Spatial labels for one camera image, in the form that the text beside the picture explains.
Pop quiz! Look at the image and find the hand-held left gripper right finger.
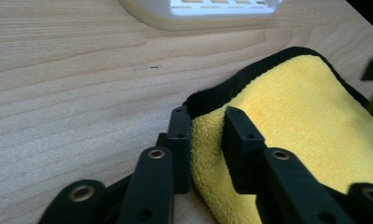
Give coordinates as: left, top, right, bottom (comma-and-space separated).
221, 105, 267, 195

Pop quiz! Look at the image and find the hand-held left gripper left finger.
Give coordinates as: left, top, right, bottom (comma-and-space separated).
156, 105, 193, 195

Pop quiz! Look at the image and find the yellow cloth with black trim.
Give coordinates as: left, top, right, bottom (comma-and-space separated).
182, 46, 373, 224

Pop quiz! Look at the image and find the white plastic rack with handle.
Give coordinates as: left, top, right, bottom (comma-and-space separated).
118, 0, 283, 33

